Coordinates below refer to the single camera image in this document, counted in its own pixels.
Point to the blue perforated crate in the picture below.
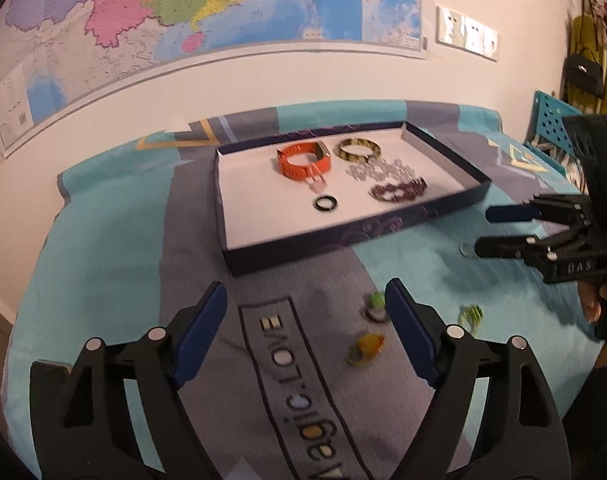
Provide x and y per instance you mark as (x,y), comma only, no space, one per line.
(548,115)

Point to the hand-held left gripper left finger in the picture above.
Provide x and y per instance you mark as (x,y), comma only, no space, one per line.
(203,335)

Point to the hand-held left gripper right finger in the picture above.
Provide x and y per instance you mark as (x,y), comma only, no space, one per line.
(411,335)

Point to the white wall outlet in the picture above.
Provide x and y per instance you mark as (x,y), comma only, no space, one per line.
(472,35)
(490,44)
(448,26)

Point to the colourful wall map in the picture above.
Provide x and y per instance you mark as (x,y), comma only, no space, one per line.
(183,0)

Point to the tortoiseshell bangle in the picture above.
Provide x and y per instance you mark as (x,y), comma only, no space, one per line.
(339,150)

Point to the orange watch band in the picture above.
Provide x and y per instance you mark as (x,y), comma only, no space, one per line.
(296,151)

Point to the dark blue shallow box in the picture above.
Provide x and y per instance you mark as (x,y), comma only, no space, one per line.
(263,210)

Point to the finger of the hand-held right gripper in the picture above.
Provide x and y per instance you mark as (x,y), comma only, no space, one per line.
(503,247)
(508,214)

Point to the person's right hand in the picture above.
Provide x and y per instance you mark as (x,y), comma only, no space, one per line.
(591,302)

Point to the green white trinket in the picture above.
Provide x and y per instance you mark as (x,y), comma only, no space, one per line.
(471,315)

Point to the black handbag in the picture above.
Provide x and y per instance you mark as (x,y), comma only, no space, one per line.
(583,72)

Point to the yellow garment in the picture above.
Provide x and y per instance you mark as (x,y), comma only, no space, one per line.
(583,35)

